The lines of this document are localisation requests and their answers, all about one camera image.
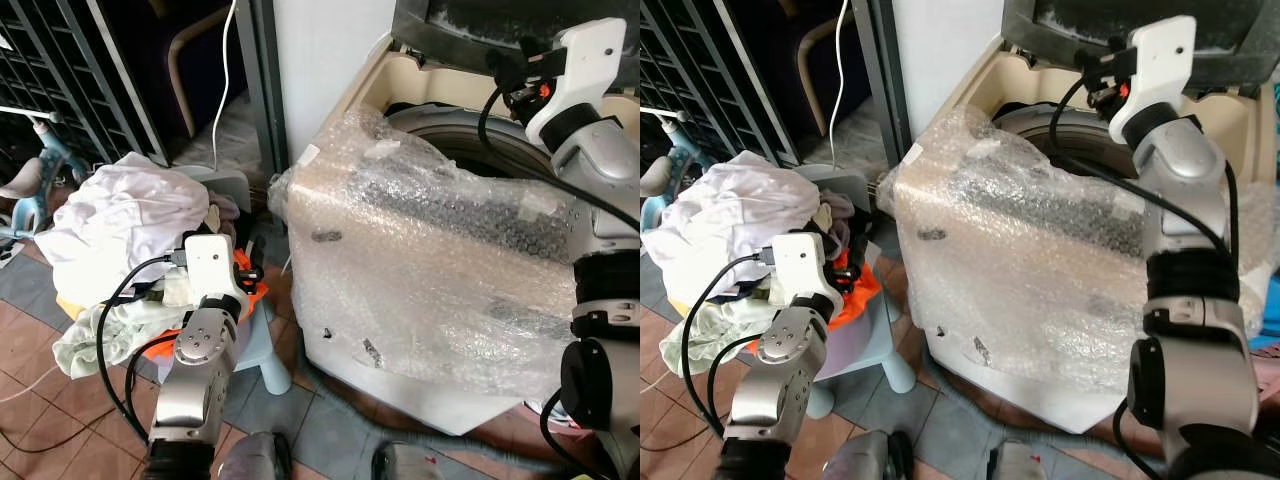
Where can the orange cloth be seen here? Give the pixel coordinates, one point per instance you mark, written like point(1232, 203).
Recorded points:
point(864, 295)
point(252, 298)

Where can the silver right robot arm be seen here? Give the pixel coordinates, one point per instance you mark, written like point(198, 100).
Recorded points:
point(1185, 190)
point(600, 170)

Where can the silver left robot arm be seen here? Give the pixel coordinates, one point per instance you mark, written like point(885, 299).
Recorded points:
point(775, 382)
point(195, 372)

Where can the beige top-load washing machine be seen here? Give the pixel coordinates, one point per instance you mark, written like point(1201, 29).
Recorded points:
point(400, 88)
point(985, 85)

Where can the grey crumpled cloth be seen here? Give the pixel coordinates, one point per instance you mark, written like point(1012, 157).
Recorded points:
point(835, 215)
point(225, 212)

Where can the dark grey washer lid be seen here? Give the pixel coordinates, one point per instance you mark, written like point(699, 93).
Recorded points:
point(465, 25)
point(1060, 30)

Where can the light blue plastic stool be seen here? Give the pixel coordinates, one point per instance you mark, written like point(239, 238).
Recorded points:
point(266, 350)
point(872, 345)

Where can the pale green cloth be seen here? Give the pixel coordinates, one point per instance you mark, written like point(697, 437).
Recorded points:
point(735, 320)
point(120, 325)

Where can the white crumpled garment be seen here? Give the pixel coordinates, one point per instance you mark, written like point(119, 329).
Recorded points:
point(730, 215)
point(120, 220)

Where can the clear bubble wrap sheet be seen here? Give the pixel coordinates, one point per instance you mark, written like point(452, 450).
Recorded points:
point(400, 265)
point(1000, 270)

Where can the black metal grid gate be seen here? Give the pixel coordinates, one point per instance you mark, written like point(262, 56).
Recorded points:
point(60, 60)
point(690, 60)

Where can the teal child tricycle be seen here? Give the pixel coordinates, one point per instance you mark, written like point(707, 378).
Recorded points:
point(690, 155)
point(55, 160)

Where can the grey left robot foot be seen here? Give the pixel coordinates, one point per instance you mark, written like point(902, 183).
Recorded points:
point(255, 460)
point(860, 460)

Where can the grey robot foot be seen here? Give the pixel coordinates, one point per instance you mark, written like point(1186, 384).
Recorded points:
point(255, 460)
point(405, 465)
point(860, 460)
point(1020, 465)

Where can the grey right robot foot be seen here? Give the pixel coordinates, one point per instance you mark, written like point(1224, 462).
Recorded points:
point(405, 465)
point(1020, 465)

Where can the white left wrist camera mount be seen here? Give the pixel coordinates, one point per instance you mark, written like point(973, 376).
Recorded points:
point(212, 265)
point(800, 262)

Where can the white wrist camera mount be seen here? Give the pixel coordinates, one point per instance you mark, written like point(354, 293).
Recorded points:
point(585, 70)
point(212, 265)
point(1155, 75)
point(800, 262)

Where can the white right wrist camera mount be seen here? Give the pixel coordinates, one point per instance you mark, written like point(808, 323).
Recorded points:
point(1155, 75)
point(585, 70)

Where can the grey door frame post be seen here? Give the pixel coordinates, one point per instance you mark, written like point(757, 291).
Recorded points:
point(880, 70)
point(262, 80)

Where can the beige curved chair frame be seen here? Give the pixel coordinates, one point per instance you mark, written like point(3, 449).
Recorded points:
point(175, 70)
point(805, 60)

